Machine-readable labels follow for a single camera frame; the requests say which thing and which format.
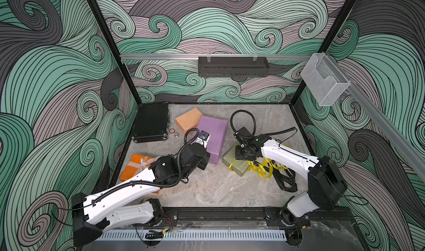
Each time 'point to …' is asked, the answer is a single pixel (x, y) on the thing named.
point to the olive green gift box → (239, 167)
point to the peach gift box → (189, 120)
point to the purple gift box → (217, 129)
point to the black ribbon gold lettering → (287, 183)
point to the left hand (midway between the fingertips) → (206, 147)
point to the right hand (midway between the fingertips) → (237, 156)
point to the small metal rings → (172, 130)
